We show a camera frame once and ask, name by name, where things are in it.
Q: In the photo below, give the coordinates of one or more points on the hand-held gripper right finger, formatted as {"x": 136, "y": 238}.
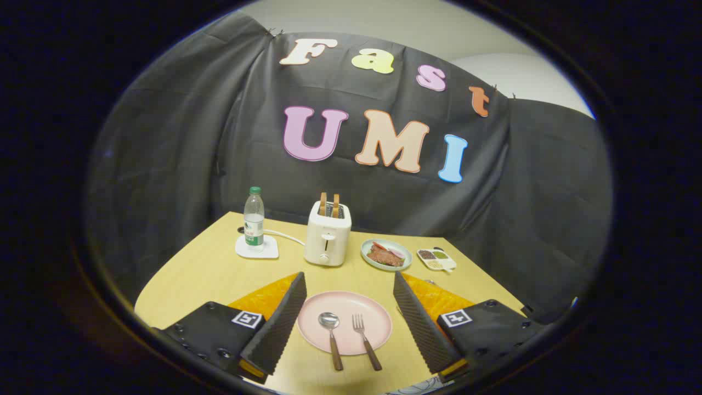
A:
{"x": 419, "y": 323}

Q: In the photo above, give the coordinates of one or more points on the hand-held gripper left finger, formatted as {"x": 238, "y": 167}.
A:
{"x": 282, "y": 323}

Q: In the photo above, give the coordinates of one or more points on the pink plate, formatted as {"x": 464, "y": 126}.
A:
{"x": 345, "y": 307}

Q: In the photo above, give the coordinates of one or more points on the white divided condiment dish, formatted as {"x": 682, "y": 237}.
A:
{"x": 437, "y": 259}

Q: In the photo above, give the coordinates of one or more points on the white square coaster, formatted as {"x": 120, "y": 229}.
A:
{"x": 270, "y": 252}

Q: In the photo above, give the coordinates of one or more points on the pink ham slice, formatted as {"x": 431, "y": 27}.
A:
{"x": 397, "y": 253}

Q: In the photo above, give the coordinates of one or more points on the brown meat slices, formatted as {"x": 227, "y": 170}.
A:
{"x": 385, "y": 257}

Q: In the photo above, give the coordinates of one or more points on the pale green plate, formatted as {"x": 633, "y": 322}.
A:
{"x": 368, "y": 258}

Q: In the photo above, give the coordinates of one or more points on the white toaster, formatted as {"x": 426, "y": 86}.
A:
{"x": 329, "y": 233}

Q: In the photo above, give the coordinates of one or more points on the clear water bottle green cap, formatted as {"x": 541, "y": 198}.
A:
{"x": 254, "y": 219}

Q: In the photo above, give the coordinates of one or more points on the toast slice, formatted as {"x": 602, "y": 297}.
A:
{"x": 323, "y": 203}
{"x": 335, "y": 204}

